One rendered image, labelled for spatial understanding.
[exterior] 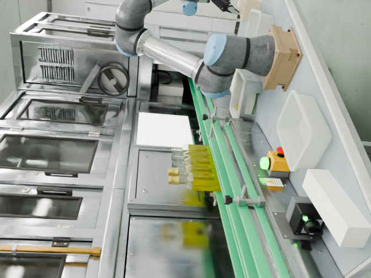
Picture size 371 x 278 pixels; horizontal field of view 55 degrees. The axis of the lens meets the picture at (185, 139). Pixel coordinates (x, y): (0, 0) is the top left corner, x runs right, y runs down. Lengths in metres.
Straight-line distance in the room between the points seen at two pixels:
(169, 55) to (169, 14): 3.69
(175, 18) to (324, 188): 4.37
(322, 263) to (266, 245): 0.15
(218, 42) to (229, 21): 3.95
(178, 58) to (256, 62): 0.32
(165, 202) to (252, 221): 0.52
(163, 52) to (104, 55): 1.02
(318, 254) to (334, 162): 0.25
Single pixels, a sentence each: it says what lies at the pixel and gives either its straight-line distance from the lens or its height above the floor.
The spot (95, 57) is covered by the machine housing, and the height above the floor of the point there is 1.62.
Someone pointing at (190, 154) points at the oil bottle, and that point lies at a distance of 1.59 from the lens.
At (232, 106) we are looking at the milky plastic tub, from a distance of 1.86.
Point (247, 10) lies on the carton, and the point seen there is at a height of 0.81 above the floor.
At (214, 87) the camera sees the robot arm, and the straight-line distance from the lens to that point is 1.41.
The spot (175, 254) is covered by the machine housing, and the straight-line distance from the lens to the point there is 1.38.
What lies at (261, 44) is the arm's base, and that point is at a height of 0.88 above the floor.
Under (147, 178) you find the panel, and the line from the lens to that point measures 1.66.
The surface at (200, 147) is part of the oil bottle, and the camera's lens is 1.65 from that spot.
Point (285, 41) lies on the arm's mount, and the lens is 1.37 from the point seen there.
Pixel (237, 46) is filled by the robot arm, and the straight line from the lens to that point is 1.32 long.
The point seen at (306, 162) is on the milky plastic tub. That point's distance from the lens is 1.13.
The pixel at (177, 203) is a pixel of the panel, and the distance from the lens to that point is 1.53.
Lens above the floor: 1.29
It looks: 7 degrees down
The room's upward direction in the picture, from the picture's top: 86 degrees counter-clockwise
